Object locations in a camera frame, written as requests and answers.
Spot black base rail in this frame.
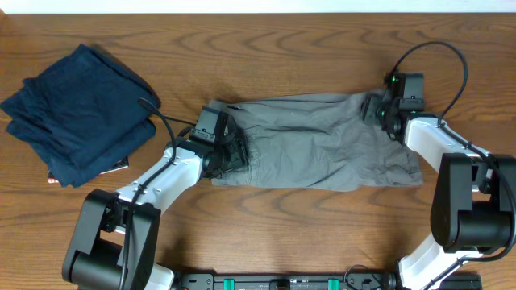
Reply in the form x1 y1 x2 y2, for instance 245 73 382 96
173 271 483 290

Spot grey shorts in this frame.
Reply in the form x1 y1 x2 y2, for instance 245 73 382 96
209 93 423 192

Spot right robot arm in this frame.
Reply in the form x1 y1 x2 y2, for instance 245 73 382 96
360 71 515 289

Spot small card under garment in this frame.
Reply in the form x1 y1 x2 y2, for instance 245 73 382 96
47 156 129 184

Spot folded dark navy garment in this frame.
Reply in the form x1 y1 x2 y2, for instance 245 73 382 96
1 44 160 187

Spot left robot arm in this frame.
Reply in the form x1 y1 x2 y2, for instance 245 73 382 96
61 107 248 290

